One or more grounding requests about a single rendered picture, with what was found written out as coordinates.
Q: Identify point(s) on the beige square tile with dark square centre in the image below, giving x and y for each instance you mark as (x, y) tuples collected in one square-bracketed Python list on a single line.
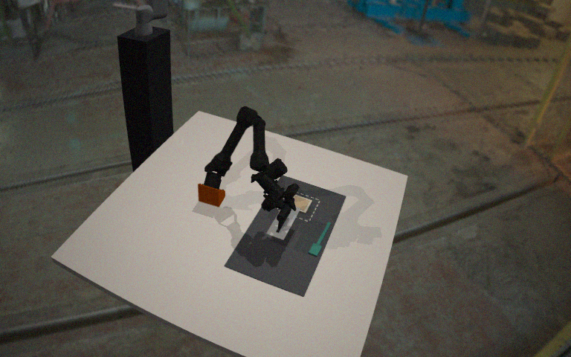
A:
[(302, 203)]

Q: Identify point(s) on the green small trowel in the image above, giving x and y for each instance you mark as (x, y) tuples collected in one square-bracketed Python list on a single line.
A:
[(314, 250)]

